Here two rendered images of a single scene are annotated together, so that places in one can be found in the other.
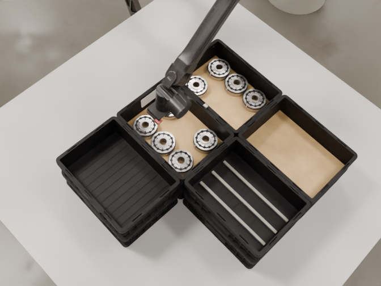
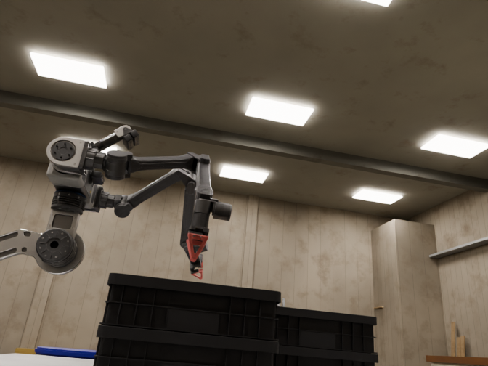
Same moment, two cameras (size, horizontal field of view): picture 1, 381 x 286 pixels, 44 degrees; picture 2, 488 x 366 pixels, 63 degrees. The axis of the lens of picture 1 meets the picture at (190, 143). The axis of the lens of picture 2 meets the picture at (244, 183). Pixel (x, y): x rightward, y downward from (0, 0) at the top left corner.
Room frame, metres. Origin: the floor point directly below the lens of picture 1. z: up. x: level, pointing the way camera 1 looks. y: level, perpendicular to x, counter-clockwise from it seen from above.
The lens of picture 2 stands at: (-0.07, 1.01, 0.79)
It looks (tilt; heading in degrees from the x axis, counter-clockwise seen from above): 23 degrees up; 311
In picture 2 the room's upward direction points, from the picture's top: 5 degrees clockwise
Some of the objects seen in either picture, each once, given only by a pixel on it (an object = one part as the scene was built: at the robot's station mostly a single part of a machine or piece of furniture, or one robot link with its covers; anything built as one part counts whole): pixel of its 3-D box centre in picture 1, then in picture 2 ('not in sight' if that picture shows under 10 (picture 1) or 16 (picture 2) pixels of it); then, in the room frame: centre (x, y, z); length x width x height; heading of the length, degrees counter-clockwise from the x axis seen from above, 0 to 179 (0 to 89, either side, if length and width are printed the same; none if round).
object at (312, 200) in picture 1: (296, 146); not in sight; (0.91, -0.43, 0.92); 0.40 x 0.30 x 0.02; 50
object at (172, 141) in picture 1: (163, 142); not in sight; (0.89, 0.11, 0.86); 0.10 x 0.10 x 0.01
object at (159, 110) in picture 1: (163, 102); (199, 225); (0.89, 0.11, 1.17); 0.10 x 0.07 x 0.07; 139
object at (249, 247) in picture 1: (246, 193); (303, 317); (0.68, -0.23, 0.92); 0.40 x 0.30 x 0.02; 50
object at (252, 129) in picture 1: (293, 151); not in sight; (0.91, -0.43, 0.87); 0.40 x 0.30 x 0.11; 50
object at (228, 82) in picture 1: (236, 83); not in sight; (1.23, -0.17, 0.86); 0.10 x 0.10 x 0.01
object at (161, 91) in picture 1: (165, 95); (204, 208); (0.88, 0.10, 1.23); 0.07 x 0.06 x 0.07; 48
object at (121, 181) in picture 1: (118, 177); (190, 315); (0.71, 0.26, 0.87); 0.40 x 0.30 x 0.11; 50
